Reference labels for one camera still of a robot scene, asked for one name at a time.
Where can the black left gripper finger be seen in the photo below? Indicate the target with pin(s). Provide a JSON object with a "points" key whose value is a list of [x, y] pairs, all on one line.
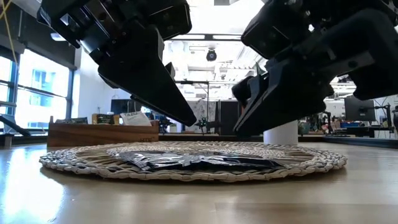
{"points": [[143, 77], [171, 70]]}

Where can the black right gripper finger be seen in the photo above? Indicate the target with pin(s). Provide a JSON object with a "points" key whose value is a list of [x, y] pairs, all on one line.
{"points": [[286, 96], [245, 90]]}

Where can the white orange Tazo tea packet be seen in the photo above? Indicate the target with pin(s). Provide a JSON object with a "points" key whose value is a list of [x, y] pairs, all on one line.
{"points": [[135, 119]]}

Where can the dark green mango tea packet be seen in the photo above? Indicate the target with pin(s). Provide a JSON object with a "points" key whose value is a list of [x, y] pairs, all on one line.
{"points": [[104, 119]]}

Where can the round woven placemat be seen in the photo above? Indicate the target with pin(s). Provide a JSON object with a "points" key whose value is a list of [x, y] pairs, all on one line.
{"points": [[311, 161]]}

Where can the wooden tea organizer box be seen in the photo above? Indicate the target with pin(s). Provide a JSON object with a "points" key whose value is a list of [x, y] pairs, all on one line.
{"points": [[102, 135]]}

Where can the dark shiny foil tea packet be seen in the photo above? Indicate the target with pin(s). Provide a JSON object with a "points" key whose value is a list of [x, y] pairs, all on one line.
{"points": [[233, 163], [140, 158], [71, 120]]}

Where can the black background robot arm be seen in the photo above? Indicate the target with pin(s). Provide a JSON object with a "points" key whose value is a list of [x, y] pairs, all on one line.
{"points": [[163, 123], [206, 124]]}

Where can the black partition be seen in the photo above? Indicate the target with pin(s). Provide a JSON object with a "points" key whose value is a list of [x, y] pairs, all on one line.
{"points": [[227, 115]]}

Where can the black flat screen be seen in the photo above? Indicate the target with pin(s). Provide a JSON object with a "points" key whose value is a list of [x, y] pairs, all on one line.
{"points": [[122, 106]]}

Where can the long ceiling light fixture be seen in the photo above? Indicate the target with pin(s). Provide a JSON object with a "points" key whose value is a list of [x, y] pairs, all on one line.
{"points": [[206, 36]]}

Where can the black computer monitor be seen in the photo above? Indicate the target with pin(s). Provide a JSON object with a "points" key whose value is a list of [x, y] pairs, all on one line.
{"points": [[359, 109]]}

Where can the black desk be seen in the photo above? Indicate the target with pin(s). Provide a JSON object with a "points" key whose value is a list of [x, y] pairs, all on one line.
{"points": [[367, 129]]}

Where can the black slanted strut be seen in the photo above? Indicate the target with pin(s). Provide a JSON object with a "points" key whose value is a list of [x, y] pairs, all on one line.
{"points": [[14, 126]]}

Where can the black background rig frame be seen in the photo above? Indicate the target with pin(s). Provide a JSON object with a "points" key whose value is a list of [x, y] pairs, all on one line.
{"points": [[207, 99]]}

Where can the black dome ceiling camera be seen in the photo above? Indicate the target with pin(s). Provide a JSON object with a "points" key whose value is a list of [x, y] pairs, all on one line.
{"points": [[211, 55]]}

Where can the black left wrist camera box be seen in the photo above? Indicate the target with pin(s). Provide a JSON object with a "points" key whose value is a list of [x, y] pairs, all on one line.
{"points": [[171, 18]]}

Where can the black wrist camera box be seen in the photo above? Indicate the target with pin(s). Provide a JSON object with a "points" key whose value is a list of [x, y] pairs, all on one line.
{"points": [[273, 28], [171, 18]]}

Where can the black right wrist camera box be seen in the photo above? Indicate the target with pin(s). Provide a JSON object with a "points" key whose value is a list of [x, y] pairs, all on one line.
{"points": [[273, 28]]}

